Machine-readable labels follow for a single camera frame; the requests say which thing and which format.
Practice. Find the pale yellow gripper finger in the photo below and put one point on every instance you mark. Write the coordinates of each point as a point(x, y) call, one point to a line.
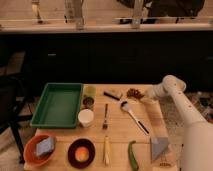
point(145, 99)

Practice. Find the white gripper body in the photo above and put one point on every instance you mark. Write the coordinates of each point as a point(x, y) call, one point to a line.
point(155, 92)

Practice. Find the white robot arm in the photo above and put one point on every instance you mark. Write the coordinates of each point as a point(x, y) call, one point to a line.
point(197, 154)

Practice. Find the black and tan brush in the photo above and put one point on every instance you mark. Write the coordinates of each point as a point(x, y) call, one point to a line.
point(113, 94)

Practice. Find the grey folded cloth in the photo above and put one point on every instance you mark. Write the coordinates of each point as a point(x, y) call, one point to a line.
point(158, 146)

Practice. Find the pale yellow corn cob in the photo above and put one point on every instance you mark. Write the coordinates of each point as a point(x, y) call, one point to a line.
point(106, 152)

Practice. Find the green chili pepper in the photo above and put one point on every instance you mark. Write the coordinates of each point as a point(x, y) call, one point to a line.
point(133, 162)

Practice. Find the white paper cup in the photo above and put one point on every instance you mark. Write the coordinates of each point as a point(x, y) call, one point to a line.
point(86, 117)

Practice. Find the dark maroon plate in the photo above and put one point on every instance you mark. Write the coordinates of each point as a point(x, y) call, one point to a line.
point(71, 153)

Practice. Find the orange fruit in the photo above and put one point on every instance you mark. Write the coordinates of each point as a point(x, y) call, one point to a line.
point(81, 154)

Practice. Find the green plastic tray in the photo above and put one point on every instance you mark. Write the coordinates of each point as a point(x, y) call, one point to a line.
point(58, 106)

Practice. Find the blue-grey sponge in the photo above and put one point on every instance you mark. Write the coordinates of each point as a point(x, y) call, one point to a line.
point(45, 146)

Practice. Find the orange bowl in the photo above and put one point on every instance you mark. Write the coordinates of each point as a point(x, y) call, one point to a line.
point(30, 151)

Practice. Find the black chair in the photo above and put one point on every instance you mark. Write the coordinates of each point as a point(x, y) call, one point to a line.
point(12, 100)

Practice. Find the white spoon black handle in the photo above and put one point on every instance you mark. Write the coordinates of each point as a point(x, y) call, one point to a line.
point(126, 107)

